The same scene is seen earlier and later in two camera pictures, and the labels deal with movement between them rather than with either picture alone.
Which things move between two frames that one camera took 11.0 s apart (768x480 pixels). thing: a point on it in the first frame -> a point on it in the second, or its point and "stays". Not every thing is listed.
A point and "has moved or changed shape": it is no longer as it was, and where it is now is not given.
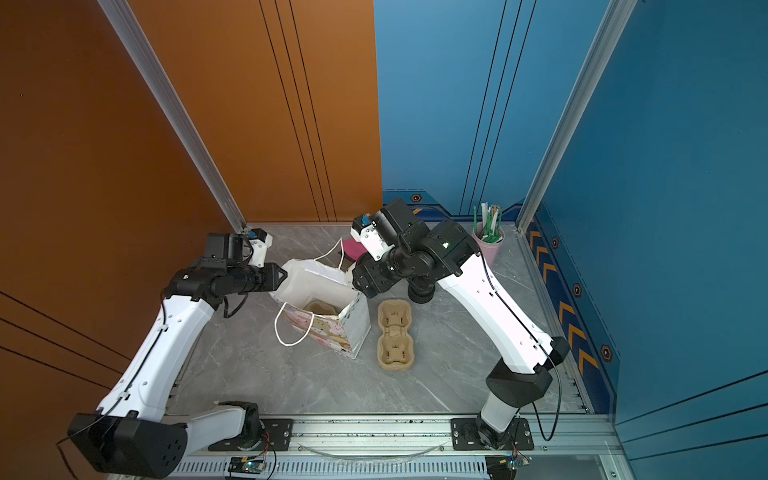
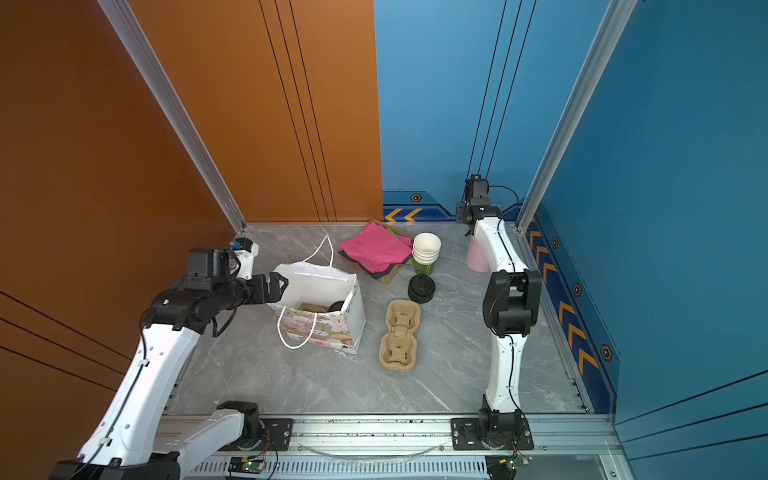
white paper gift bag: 319,302 stays
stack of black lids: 421,289 stays
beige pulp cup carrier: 395,351 has moved or changed shape
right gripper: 370,267 -> 461,206
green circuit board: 245,465 stays
